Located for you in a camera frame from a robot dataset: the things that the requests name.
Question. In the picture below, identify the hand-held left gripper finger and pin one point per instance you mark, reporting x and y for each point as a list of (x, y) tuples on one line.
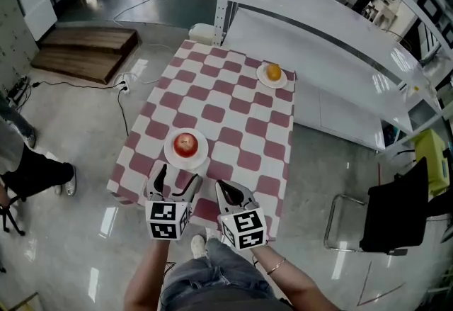
[(157, 183), (193, 189)]

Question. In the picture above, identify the small white plate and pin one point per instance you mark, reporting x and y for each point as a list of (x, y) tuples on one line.
[(279, 84)]

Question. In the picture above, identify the black cantilever chair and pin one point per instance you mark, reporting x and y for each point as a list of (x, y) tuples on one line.
[(393, 217)]

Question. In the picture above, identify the grey locker cabinet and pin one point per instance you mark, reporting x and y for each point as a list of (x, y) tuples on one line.
[(14, 37)]

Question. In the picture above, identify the person's white shoe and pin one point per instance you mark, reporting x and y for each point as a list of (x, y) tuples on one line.
[(198, 246)]

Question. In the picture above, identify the person's right forearm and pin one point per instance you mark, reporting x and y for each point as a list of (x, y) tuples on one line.
[(293, 285)]

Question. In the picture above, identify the white power strip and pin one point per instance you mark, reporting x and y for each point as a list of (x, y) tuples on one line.
[(124, 87)]

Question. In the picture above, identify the person's blue jeans legs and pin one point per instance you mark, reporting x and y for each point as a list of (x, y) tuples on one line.
[(212, 285)]

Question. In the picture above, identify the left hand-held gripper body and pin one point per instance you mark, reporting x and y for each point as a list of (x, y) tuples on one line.
[(166, 219)]

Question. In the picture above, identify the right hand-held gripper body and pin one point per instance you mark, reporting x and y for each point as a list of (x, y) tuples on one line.
[(244, 230)]

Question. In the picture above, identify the black office chair base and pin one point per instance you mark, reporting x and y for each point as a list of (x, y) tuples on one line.
[(11, 220)]

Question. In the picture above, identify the grey power strip with plugs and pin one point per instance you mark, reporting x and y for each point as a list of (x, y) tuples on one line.
[(19, 90)]

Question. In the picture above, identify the red apple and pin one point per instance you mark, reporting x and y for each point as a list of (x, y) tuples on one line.
[(185, 145)]

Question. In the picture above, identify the red white checkered tablecloth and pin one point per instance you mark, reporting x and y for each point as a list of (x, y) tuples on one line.
[(226, 132)]

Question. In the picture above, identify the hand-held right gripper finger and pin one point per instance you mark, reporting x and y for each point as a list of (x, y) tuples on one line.
[(240, 199), (223, 198)]

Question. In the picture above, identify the orange fruit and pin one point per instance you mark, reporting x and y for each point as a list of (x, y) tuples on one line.
[(273, 71)]

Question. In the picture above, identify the lime green box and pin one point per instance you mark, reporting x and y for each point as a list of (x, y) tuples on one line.
[(430, 150)]

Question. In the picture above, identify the dark wooden step platform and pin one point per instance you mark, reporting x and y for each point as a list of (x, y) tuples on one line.
[(85, 51)]

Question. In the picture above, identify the white storage bin black panel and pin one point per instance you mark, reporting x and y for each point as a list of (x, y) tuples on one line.
[(448, 28), (429, 3)]

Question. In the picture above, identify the person's left forearm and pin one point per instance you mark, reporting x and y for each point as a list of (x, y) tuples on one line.
[(147, 277)]

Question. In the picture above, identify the white trash bin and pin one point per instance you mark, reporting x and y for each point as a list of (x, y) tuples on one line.
[(201, 33)]

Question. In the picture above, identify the white metal shelving rack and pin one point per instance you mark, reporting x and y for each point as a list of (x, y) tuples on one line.
[(318, 19)]

